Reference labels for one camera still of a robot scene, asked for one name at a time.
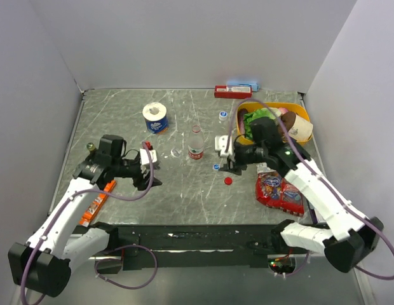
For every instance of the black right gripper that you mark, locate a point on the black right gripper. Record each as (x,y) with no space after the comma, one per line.
(236,169)

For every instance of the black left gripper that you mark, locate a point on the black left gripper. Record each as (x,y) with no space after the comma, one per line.
(140,182)

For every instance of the clear plastic bottle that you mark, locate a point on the clear plastic bottle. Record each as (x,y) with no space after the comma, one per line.
(175,153)

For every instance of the red label clear bottle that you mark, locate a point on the red label clear bottle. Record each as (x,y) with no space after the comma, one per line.
(195,143)

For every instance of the capped clear bottle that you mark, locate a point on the capped clear bottle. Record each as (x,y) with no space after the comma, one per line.
(223,115)

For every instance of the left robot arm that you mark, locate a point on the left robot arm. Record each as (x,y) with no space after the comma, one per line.
(46,261)

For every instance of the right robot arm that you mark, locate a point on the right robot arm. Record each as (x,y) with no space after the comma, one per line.
(350,235)

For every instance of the red bottle cap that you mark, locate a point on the red bottle cap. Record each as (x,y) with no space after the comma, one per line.
(228,181)

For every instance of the green glass bottle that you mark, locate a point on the green glass bottle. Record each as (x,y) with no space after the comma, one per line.
(91,147)

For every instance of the red snack bag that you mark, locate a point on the red snack bag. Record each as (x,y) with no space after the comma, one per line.
(273,191)

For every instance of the orange snack box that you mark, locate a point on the orange snack box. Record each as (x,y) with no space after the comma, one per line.
(92,211)

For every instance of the purple eggplant toy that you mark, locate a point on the purple eggplant toy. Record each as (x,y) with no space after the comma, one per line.
(240,118)

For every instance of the green lettuce toy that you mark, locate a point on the green lettuce toy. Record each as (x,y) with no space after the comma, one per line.
(249,117)

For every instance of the toilet paper roll blue wrapper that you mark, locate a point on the toilet paper roll blue wrapper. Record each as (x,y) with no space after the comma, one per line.
(155,117)

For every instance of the brown bread toy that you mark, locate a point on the brown bread toy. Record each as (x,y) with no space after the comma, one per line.
(288,119)

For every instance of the red rectangular box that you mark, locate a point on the red rectangular box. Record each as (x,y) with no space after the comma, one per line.
(232,92)

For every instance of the beige paper cup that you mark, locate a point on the beige paper cup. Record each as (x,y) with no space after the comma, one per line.
(302,130)

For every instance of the blue packet behind box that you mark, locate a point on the blue packet behind box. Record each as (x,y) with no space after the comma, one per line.
(253,84)

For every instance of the yellow plastic basket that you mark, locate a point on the yellow plastic basket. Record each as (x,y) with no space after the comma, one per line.
(252,106)

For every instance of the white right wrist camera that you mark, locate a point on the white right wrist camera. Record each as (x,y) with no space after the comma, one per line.
(224,146)

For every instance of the red camera cable plug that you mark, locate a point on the red camera cable plug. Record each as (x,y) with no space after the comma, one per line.
(148,144)

